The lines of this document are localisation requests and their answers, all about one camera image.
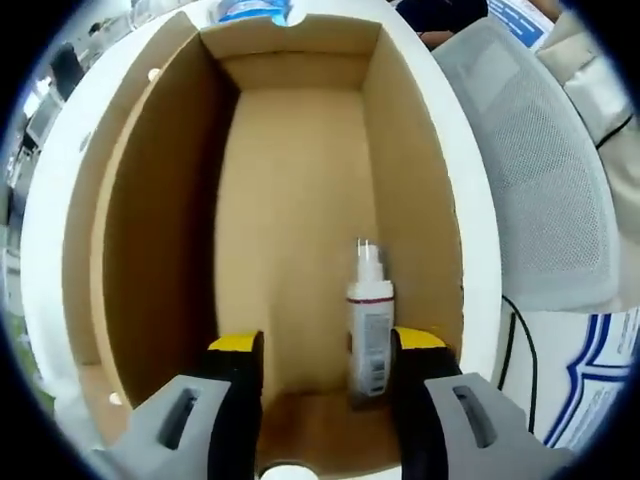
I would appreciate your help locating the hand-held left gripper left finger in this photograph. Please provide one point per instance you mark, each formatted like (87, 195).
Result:
(130, 450)

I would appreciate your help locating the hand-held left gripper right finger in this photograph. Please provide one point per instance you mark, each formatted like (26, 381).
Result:
(515, 460)

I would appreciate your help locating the white spray bottle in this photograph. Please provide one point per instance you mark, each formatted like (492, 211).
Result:
(367, 310)

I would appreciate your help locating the brown cardboard shoe box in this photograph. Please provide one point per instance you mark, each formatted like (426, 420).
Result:
(300, 175)

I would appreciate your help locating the blue white wet wipes pack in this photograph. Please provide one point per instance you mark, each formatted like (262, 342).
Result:
(250, 10)

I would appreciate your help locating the grey mesh office chair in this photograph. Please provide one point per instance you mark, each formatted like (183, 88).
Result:
(540, 175)

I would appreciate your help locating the beige padded cloth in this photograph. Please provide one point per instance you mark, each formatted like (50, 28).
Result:
(590, 65)

